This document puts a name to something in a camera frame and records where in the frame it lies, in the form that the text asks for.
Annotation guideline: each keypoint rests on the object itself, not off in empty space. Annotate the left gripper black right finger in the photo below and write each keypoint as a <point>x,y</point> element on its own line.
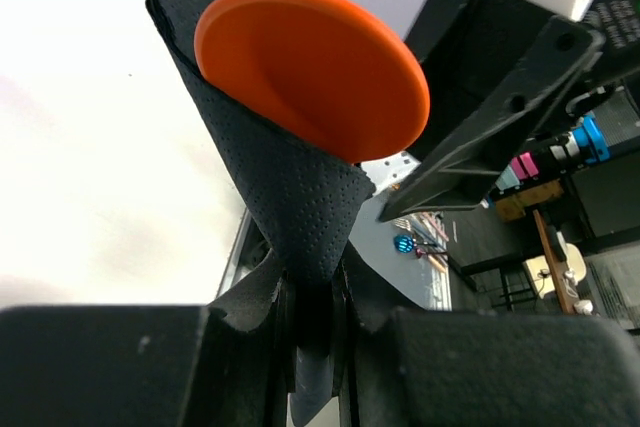
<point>371,391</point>

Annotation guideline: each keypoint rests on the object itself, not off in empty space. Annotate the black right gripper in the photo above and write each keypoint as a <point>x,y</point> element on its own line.
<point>500,73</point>

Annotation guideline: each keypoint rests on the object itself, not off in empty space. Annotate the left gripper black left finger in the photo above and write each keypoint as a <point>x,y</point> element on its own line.
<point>244,367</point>

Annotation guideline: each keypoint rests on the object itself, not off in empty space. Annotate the black paper napkin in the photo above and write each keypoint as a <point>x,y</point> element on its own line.
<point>304,202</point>

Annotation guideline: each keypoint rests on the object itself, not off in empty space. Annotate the orange plastic spoon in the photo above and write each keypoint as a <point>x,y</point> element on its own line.
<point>327,71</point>

